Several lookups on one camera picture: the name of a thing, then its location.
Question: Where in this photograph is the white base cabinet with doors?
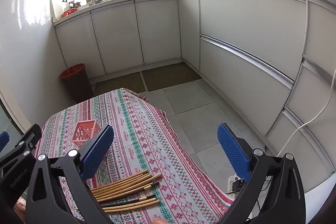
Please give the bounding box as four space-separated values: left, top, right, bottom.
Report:
54 0 183 75

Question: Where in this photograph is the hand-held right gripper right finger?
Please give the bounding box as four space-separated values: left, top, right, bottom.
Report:
217 123 307 224

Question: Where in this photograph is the red plastic basin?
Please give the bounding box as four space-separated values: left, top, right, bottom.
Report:
61 9 78 18

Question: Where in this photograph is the pile of wooden chopsticks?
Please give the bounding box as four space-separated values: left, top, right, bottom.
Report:
76 169 163 213

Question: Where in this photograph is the white cable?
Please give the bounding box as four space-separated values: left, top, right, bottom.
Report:
277 0 334 159

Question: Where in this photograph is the white drawer cabinet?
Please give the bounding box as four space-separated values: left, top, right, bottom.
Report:
177 0 336 191

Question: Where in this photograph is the patterned tablecloth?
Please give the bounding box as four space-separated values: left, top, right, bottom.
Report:
34 88 236 224

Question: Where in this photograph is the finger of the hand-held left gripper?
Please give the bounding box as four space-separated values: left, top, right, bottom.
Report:
15 124 43 156
0 131 10 155

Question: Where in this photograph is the brown floor mat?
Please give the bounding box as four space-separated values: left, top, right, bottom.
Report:
141 62 202 92
92 72 146 96

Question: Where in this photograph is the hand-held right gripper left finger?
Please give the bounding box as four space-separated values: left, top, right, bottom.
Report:
25 124 115 224

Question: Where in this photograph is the dark trash bin red rim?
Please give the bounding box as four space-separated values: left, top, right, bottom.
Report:
59 63 94 104

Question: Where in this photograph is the white power strip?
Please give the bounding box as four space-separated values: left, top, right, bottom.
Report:
227 174 246 198

